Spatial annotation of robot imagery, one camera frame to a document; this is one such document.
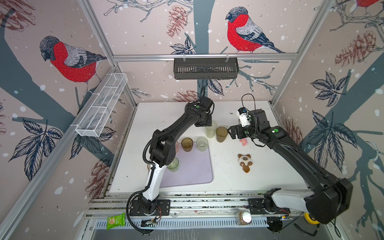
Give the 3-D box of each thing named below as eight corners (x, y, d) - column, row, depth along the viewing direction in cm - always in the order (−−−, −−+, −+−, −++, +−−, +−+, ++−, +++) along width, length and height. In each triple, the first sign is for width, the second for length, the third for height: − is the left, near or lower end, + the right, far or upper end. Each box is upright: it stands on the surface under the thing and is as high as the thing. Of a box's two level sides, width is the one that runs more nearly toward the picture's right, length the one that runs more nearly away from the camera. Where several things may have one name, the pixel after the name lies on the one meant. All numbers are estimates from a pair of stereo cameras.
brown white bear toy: (241, 172, 87) (242, 170, 84) (237, 156, 94) (238, 153, 91) (253, 172, 87) (254, 170, 84) (248, 156, 94) (250, 153, 91)
